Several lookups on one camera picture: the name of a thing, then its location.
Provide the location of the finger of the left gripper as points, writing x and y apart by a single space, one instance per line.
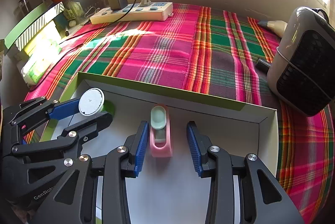
90 127
64 109

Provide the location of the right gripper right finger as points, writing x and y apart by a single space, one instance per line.
242 190

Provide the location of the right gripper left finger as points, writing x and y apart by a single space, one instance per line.
73 198

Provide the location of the green white spool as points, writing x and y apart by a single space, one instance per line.
93 101

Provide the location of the pink clip with white insert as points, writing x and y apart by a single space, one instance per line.
160 137

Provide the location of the stacked green boxes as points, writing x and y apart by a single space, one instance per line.
34 41

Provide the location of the green white cardboard box tray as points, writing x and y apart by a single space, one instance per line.
168 190

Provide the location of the white power strip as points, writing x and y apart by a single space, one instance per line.
157 11

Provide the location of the grey portable heater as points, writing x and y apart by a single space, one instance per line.
302 71

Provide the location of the plaid bed blanket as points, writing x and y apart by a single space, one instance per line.
213 52

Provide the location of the beige brush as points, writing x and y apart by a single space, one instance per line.
277 27

